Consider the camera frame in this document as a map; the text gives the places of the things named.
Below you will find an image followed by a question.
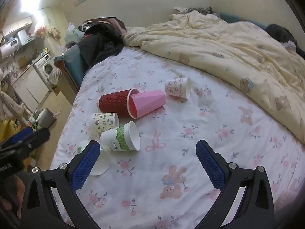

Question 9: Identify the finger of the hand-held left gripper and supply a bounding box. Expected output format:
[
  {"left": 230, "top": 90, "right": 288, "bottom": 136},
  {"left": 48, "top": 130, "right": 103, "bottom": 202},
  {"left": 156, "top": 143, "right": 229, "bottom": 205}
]
[
  {"left": 0, "top": 127, "right": 51, "bottom": 165},
  {"left": 0, "top": 126, "right": 34, "bottom": 147}
]

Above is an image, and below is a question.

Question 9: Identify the grey trash bin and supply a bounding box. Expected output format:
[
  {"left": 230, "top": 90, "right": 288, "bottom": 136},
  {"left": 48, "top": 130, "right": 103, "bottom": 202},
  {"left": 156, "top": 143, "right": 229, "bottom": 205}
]
[{"left": 38, "top": 108, "right": 56, "bottom": 129}]

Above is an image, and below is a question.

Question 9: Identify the white base cabinet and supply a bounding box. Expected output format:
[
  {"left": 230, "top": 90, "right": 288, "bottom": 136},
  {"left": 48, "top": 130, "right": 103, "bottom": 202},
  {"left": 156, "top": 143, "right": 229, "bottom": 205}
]
[{"left": 12, "top": 67, "right": 49, "bottom": 111}]

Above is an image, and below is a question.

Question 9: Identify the white cup pink print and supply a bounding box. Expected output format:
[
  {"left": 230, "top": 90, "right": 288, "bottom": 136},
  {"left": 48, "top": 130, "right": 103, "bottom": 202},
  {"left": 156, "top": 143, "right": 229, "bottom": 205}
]
[{"left": 165, "top": 77, "right": 191, "bottom": 100}]

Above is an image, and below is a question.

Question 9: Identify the white wall cabinet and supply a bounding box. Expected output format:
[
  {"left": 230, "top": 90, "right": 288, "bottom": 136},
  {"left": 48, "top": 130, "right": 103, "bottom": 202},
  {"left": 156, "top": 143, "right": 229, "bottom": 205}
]
[{"left": 2, "top": 17, "right": 32, "bottom": 35}]

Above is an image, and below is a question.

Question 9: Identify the white washing machine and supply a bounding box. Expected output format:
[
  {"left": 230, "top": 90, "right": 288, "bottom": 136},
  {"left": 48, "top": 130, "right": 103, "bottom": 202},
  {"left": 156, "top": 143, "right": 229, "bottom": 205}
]
[{"left": 33, "top": 54, "right": 58, "bottom": 91}]

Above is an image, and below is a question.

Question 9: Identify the person's left hand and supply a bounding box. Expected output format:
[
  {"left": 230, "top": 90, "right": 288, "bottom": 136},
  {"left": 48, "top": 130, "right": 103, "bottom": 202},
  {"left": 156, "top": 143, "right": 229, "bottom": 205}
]
[{"left": 0, "top": 178, "right": 25, "bottom": 220}]

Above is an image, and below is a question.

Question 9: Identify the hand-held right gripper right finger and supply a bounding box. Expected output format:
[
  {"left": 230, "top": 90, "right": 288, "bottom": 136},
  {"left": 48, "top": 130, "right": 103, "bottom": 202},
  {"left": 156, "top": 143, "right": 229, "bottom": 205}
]
[{"left": 194, "top": 140, "right": 277, "bottom": 229}]

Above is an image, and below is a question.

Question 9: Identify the pink garment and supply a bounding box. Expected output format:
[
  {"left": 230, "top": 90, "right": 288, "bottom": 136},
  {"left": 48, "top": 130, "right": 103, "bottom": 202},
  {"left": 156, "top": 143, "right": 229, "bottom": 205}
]
[{"left": 102, "top": 17, "right": 127, "bottom": 32}]

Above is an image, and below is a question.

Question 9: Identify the range hood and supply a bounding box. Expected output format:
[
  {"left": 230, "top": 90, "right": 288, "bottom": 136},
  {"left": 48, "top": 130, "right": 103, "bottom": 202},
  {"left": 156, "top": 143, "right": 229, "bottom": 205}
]
[{"left": 17, "top": 29, "right": 34, "bottom": 46}]

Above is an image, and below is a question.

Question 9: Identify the yellow cloth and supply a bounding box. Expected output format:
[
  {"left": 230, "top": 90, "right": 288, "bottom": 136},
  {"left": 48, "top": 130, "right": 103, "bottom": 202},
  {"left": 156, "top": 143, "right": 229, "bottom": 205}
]
[{"left": 0, "top": 119, "right": 24, "bottom": 136}]

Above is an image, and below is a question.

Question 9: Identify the black plush cloth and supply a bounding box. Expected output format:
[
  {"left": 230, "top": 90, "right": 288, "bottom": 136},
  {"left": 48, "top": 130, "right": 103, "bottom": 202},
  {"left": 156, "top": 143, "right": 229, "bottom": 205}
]
[{"left": 266, "top": 24, "right": 305, "bottom": 58}]

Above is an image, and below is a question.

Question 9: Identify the white water heater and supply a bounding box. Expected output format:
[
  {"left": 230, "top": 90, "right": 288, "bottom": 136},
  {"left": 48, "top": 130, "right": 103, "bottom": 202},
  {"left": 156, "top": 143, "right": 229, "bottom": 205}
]
[{"left": 0, "top": 38, "right": 19, "bottom": 60}]

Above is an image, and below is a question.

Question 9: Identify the pink faceted cup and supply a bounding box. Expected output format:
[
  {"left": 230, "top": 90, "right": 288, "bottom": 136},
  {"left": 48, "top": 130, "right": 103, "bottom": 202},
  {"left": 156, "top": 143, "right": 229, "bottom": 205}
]
[{"left": 128, "top": 89, "right": 166, "bottom": 119}]

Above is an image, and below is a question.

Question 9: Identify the plain white paper cup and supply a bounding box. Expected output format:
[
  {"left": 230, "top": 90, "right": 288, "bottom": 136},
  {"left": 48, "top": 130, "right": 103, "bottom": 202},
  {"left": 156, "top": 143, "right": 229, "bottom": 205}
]
[{"left": 76, "top": 139, "right": 111, "bottom": 176}]

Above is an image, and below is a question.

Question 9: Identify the cream bear print quilt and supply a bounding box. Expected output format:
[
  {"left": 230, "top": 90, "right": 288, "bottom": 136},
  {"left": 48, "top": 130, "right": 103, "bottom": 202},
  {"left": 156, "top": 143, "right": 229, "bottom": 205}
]
[{"left": 123, "top": 11, "right": 305, "bottom": 136}]

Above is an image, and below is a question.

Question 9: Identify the white plastic bag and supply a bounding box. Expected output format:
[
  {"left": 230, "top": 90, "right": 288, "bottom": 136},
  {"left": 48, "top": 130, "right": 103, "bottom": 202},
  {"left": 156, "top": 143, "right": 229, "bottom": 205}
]
[{"left": 65, "top": 23, "right": 85, "bottom": 43}]

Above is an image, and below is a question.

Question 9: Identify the grey patterned blanket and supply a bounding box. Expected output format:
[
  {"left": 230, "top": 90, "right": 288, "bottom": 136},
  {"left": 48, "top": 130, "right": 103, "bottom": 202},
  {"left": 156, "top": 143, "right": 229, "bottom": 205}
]
[{"left": 173, "top": 6, "right": 218, "bottom": 16}]

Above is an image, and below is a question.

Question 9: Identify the teal pillow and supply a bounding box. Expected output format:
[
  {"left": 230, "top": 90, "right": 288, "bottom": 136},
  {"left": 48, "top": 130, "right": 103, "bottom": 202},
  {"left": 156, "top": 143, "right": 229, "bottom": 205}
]
[{"left": 219, "top": 12, "right": 267, "bottom": 29}]

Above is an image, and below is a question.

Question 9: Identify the red ripple paper cup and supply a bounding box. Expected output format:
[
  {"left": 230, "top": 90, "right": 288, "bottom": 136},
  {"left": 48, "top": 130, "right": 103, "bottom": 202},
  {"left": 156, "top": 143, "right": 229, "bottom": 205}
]
[{"left": 98, "top": 89, "right": 140, "bottom": 118}]

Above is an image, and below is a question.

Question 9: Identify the white hanging cloth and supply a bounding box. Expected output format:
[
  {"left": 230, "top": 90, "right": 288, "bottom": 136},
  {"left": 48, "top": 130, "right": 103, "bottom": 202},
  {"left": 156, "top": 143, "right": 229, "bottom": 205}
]
[{"left": 48, "top": 69, "right": 63, "bottom": 86}]

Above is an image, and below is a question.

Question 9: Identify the white cup green tree band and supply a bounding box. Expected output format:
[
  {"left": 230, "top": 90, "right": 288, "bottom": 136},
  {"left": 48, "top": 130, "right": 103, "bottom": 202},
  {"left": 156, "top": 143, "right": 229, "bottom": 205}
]
[{"left": 100, "top": 121, "right": 141, "bottom": 152}]

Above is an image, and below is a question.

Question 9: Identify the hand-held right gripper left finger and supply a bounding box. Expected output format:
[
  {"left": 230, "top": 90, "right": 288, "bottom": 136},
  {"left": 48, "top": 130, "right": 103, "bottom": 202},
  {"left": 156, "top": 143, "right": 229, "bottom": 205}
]
[{"left": 20, "top": 140, "right": 102, "bottom": 229}]

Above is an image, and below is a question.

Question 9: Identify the black clothing pile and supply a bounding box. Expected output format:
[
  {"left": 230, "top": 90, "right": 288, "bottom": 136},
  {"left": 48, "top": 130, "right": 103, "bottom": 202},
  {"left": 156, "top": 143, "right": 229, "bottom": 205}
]
[{"left": 79, "top": 17, "right": 127, "bottom": 67}]

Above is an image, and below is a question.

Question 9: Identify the teal bed footboard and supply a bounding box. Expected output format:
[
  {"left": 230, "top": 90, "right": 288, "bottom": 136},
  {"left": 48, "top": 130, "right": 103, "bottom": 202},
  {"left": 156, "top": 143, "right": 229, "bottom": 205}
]
[{"left": 54, "top": 44, "right": 88, "bottom": 93}]

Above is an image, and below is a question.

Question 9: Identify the white cup green cartoon print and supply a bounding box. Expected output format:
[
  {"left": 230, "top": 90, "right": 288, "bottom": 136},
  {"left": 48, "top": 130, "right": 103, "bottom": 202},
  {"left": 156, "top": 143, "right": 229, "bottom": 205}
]
[{"left": 90, "top": 113, "right": 120, "bottom": 139}]

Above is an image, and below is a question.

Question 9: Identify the floral bed sheet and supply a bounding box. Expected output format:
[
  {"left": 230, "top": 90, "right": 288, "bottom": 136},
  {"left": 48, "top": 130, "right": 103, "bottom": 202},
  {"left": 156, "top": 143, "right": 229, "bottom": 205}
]
[{"left": 49, "top": 45, "right": 305, "bottom": 229}]

